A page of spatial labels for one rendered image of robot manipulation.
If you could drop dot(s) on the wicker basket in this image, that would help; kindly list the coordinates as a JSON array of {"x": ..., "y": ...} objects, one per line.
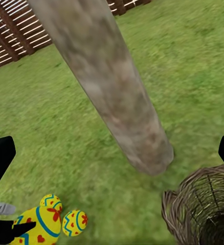
[{"x": 180, "y": 201}]

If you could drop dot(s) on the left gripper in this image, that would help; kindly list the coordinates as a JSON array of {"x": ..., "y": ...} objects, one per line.
[{"x": 8, "y": 231}]

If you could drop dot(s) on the easter egg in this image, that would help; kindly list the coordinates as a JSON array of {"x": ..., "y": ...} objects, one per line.
[
  {"x": 47, "y": 230},
  {"x": 52, "y": 201},
  {"x": 74, "y": 223}
]

